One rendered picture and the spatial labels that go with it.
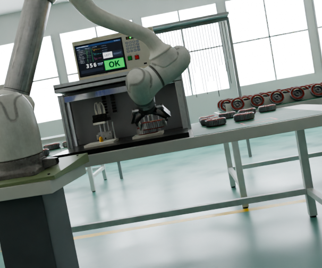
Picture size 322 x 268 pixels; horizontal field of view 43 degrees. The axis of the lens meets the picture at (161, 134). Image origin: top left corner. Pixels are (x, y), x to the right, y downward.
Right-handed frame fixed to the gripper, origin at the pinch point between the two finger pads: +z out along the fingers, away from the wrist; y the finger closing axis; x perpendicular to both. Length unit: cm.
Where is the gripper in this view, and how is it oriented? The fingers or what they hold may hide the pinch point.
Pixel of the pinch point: (152, 124)
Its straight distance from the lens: 191.4
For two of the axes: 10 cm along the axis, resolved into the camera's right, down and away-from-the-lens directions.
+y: 9.8, -1.7, -0.6
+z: 1.3, 4.2, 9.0
